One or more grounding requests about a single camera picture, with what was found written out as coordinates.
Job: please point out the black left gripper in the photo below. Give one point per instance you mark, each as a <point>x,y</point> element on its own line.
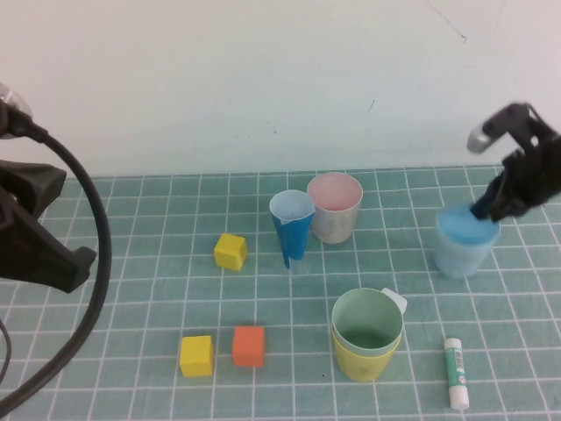
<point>22,245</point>

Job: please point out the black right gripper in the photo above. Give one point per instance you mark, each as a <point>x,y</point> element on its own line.
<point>541,175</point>

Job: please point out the light blue plastic cup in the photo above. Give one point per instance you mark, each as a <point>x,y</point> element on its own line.
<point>460,259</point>

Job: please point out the pink plastic cup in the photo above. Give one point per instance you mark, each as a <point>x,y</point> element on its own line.
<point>333,228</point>

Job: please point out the pale green plastic cup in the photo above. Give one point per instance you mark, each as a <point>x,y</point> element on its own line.
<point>368,337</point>

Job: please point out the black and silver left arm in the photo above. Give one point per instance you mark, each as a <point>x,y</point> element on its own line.
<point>13,97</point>

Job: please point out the white cube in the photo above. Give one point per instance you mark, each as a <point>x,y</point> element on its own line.
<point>398,298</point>

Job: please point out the teal grid table mat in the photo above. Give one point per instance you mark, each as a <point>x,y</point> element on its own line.
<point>175,298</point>

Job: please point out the green and white glue stick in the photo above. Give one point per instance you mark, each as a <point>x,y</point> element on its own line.
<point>456,373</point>

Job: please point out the yellow cube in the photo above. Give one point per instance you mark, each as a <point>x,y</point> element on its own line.
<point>196,357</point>
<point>229,252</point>

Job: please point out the yellow plastic cup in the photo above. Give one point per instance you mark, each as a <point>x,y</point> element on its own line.
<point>361,368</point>

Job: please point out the orange cube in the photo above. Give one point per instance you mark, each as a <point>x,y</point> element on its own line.
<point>248,348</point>

